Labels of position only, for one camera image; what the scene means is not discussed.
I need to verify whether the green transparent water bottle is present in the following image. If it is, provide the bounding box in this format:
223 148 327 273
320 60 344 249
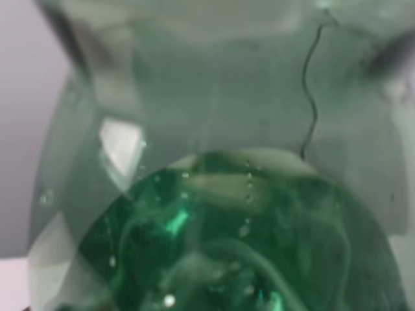
29 1 414 310

